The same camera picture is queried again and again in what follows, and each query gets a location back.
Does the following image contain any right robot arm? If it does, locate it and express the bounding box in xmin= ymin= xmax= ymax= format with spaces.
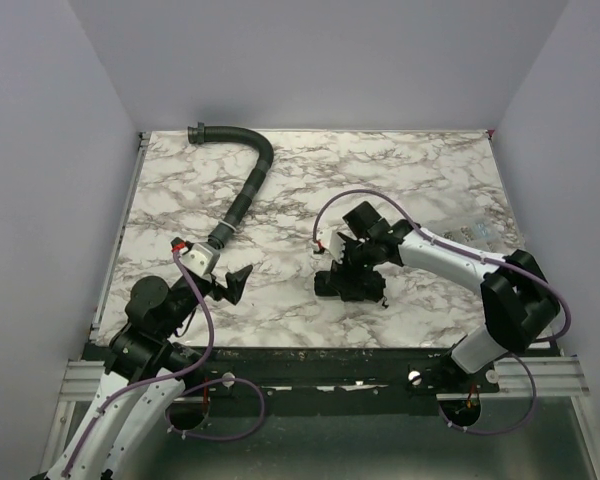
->
xmin=327 ymin=202 xmax=561 ymax=374

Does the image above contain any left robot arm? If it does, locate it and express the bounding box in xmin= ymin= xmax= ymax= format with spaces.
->
xmin=41 ymin=266 xmax=253 ymax=479

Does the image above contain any clear plastic screw box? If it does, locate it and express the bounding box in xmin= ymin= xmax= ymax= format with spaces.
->
xmin=421 ymin=201 xmax=506 ymax=252

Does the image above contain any black folding umbrella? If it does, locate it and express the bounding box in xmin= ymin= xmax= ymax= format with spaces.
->
xmin=314 ymin=271 xmax=388 ymax=308

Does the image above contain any grey corrugated hose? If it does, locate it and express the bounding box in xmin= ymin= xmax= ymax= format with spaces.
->
xmin=185 ymin=121 xmax=275 ymax=251

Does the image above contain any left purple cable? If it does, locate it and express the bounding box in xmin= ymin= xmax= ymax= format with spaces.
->
xmin=62 ymin=249 xmax=267 ymax=479

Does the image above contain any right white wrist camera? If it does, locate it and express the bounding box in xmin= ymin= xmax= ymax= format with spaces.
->
xmin=314 ymin=230 xmax=355 ymax=264

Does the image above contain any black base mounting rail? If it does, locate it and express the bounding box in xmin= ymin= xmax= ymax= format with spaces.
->
xmin=171 ymin=347 xmax=499 ymax=420

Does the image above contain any aluminium table frame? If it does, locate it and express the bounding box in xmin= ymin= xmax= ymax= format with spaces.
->
xmin=42 ymin=124 xmax=588 ymax=479

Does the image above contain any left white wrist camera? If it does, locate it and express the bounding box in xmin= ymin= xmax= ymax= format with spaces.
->
xmin=171 ymin=237 xmax=220 ymax=277

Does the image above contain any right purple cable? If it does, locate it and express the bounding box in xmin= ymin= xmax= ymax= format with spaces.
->
xmin=312 ymin=190 xmax=572 ymax=435

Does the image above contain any purple cable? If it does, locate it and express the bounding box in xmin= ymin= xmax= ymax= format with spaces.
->
xmin=62 ymin=249 xmax=267 ymax=479
xmin=312 ymin=190 xmax=572 ymax=435

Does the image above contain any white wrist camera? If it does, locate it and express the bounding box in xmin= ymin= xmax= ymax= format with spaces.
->
xmin=171 ymin=237 xmax=220 ymax=277
xmin=314 ymin=230 xmax=355 ymax=264

